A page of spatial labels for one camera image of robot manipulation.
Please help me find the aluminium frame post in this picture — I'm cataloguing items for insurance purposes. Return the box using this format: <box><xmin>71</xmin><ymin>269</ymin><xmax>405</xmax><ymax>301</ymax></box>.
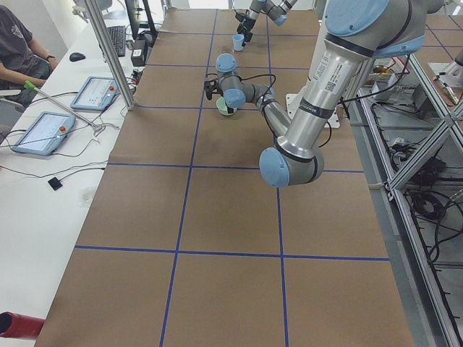
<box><xmin>84</xmin><ymin>0</ymin><xmax>135</xmax><ymax>111</ymax></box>

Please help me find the black box device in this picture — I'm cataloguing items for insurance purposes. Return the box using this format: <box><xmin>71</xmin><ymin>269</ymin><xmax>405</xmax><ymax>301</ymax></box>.
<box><xmin>131</xmin><ymin>40</ymin><xmax>148</xmax><ymax>67</ymax></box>

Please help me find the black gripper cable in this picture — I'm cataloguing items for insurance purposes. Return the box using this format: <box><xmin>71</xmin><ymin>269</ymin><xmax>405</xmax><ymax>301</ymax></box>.
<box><xmin>205</xmin><ymin>72</ymin><xmax>278</xmax><ymax>100</ymax></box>

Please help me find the lower teach pendant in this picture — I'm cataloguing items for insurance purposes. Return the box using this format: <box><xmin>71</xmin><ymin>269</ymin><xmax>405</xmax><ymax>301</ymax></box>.
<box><xmin>12</xmin><ymin>111</ymin><xmax>76</xmax><ymax>156</ymax></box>

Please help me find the teach pendant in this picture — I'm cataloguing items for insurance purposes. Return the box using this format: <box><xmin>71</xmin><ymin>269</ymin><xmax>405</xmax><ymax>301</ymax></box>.
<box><xmin>70</xmin><ymin>76</ymin><xmax>119</xmax><ymax>111</ymax></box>
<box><xmin>12</xmin><ymin>111</ymin><xmax>76</xmax><ymax>156</ymax></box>

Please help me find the black keyboard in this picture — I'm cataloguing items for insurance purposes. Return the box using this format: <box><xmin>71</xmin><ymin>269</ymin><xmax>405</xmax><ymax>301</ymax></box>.
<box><xmin>106</xmin><ymin>25</ymin><xmax>126</xmax><ymax>57</ymax></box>

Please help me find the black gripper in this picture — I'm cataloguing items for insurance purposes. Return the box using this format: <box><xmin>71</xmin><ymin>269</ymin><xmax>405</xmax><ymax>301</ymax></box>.
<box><xmin>204</xmin><ymin>80</ymin><xmax>234</xmax><ymax>112</ymax></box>
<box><xmin>235</xmin><ymin>12</ymin><xmax>257</xmax><ymax>44</ymax></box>

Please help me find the red cylinder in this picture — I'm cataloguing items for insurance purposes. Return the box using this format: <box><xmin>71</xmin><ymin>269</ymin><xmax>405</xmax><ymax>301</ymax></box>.
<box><xmin>1</xmin><ymin>312</ymin><xmax>45</xmax><ymax>340</ymax></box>

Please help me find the black monitor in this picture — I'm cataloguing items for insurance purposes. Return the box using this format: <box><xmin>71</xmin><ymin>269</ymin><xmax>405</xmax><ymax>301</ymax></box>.
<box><xmin>124</xmin><ymin>0</ymin><xmax>158</xmax><ymax>45</ymax></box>

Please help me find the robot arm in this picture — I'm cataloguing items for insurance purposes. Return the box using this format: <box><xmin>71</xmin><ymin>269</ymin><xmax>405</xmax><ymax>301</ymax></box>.
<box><xmin>204</xmin><ymin>1</ymin><xmax>441</xmax><ymax>188</ymax></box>
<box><xmin>235</xmin><ymin>0</ymin><xmax>297</xmax><ymax>46</ymax></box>

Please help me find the light blue plastic cup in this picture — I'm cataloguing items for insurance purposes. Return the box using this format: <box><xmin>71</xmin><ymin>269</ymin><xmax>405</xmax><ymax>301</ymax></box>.
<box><xmin>232</xmin><ymin>34</ymin><xmax>245</xmax><ymax>51</ymax></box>

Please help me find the upper teach pendant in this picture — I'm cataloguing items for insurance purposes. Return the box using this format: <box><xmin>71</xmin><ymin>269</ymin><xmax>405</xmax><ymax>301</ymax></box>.
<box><xmin>70</xmin><ymin>76</ymin><xmax>119</xmax><ymax>111</ymax></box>

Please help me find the seated person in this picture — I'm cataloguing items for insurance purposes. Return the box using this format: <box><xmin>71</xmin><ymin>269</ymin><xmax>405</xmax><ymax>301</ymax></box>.
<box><xmin>1</xmin><ymin>5</ymin><xmax>59</xmax><ymax>108</ymax></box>

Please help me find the black computer mouse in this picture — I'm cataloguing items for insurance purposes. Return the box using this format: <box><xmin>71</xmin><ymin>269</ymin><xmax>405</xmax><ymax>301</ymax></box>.
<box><xmin>69</xmin><ymin>52</ymin><xmax>86</xmax><ymax>62</ymax></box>

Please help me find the metal rod with handle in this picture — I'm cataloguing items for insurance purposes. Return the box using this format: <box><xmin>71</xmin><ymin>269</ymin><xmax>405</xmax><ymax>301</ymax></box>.
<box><xmin>24</xmin><ymin>80</ymin><xmax>120</xmax><ymax>136</ymax></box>

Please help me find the pale green bowl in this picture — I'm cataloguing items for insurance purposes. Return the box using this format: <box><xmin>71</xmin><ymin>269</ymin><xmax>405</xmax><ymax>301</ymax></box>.
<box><xmin>216</xmin><ymin>97</ymin><xmax>237</xmax><ymax>116</ymax></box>

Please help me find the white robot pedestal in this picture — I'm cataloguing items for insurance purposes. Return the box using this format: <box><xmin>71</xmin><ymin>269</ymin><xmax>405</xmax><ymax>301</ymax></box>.
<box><xmin>285</xmin><ymin>93</ymin><xmax>341</xmax><ymax>129</ymax></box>

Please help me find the small black square pad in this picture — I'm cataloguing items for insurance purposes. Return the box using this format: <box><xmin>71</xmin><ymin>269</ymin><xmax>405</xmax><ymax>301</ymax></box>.
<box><xmin>47</xmin><ymin>177</ymin><xmax>63</xmax><ymax>191</ymax></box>

